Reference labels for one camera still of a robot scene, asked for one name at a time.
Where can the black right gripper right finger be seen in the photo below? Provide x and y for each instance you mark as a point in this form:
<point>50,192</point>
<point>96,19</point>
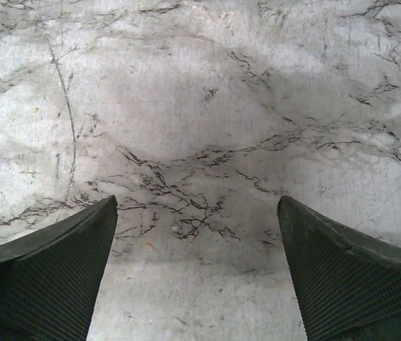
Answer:
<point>347,283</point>

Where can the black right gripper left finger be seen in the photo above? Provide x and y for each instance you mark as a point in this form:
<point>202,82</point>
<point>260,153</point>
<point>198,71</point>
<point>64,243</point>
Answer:
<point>50,278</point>

